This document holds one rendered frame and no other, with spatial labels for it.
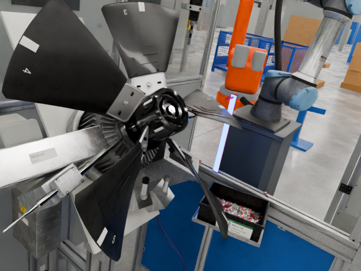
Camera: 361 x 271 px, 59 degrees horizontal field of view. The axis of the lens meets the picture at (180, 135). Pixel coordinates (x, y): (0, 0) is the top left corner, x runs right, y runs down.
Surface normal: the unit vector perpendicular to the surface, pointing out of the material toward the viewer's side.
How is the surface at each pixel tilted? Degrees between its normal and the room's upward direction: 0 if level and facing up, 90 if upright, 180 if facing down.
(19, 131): 50
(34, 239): 90
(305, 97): 100
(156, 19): 45
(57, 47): 78
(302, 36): 90
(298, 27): 90
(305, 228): 90
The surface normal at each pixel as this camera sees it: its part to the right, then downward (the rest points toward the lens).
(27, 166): 0.71, -0.30
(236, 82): -0.16, 0.36
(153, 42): 0.11, -0.32
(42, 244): 0.78, 0.37
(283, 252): -0.60, 0.22
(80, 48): 0.51, 0.22
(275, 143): 0.17, 0.41
